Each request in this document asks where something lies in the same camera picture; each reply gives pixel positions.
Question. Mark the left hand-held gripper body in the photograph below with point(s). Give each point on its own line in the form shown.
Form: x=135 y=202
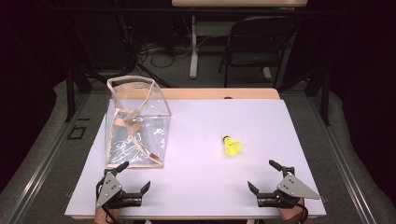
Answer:
x=109 y=188

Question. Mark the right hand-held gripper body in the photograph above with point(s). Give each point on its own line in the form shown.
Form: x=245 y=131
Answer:
x=294 y=188

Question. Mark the transparent bag with beige trim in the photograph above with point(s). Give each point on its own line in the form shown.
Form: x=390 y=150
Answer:
x=137 y=133

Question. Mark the yellow shuttlecock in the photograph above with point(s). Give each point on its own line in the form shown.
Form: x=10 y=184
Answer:
x=232 y=146

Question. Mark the person's right hand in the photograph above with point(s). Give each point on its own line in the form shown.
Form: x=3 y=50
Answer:
x=291 y=214

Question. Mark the person's left hand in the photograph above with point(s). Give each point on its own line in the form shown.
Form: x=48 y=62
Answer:
x=101 y=216

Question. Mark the white board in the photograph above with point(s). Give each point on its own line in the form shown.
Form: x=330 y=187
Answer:
x=199 y=174

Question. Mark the black metal stand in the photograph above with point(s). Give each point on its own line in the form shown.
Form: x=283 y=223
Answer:
x=70 y=93
x=325 y=93

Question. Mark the wooden table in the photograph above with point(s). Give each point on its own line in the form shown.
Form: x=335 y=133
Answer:
x=218 y=93

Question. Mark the black chair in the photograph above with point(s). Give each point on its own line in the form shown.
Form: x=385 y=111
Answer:
x=258 y=40

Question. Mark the white desk leg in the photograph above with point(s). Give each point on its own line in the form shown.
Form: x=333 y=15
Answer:
x=194 y=49

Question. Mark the aluminium rail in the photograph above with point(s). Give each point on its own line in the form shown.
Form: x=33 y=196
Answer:
x=46 y=158
x=342 y=161

